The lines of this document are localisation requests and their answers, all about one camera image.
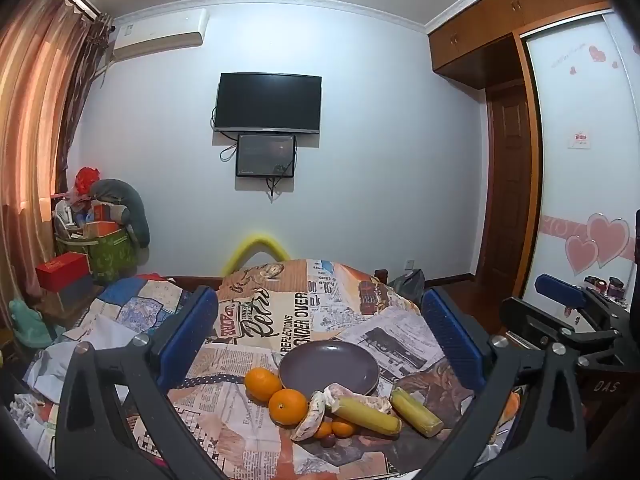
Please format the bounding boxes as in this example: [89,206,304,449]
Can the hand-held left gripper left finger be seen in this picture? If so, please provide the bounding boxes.
[56,285,228,480]

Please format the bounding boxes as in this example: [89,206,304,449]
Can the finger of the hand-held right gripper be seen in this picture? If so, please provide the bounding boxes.
[535,274,601,311]
[500,297,621,361]

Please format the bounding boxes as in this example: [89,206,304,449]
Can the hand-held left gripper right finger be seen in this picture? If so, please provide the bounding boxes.
[420,287,586,480]

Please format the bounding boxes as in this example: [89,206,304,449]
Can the yellow toy banana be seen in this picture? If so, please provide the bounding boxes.
[332,396,402,436]
[390,388,445,437]

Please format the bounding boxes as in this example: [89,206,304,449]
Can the large orange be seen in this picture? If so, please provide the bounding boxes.
[244,367,283,402]
[268,388,308,427]

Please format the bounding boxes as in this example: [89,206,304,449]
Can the toy bread slice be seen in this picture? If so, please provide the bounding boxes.
[324,383,393,413]

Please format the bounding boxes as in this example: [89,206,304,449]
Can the grey round plate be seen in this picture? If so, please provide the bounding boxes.
[278,340,381,397]

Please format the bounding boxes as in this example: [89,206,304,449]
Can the blue patchwork quilt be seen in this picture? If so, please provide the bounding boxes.
[97,275,193,333]

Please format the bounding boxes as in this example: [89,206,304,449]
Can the black bag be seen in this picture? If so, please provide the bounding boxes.
[389,269,426,306]

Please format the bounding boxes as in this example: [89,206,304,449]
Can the newspaper print tablecloth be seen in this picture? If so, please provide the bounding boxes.
[30,259,501,480]

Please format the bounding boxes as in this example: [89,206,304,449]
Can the yellow foam arch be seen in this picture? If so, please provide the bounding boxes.
[222,232,291,276]

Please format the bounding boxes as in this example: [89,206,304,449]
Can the brown wooden door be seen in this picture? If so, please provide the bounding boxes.
[485,82,535,286]

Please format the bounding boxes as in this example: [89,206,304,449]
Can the white heart print wardrobe door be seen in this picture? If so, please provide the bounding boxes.
[520,12,640,306]

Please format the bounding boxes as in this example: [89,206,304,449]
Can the red box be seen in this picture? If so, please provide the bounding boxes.
[36,253,91,291]

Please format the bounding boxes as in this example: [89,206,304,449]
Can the green toy figure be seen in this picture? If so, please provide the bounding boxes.
[9,299,56,351]

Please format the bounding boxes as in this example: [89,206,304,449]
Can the small white fan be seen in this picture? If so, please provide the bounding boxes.
[54,201,76,233]

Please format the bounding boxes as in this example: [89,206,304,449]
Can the red plastic bag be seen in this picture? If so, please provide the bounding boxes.
[75,167,101,196]

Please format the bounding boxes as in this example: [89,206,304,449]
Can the pink brown curtain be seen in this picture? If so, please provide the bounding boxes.
[0,0,113,311]

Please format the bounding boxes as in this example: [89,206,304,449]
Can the wooden overhead cabinet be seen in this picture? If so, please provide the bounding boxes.
[427,0,613,91]

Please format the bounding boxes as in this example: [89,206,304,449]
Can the white air conditioner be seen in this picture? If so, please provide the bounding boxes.
[111,8,210,63]

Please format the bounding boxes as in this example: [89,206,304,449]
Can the small black wall monitor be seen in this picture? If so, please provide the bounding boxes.
[236,133,297,178]

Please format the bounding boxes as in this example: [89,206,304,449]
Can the black wall television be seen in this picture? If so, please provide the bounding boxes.
[214,72,322,136]

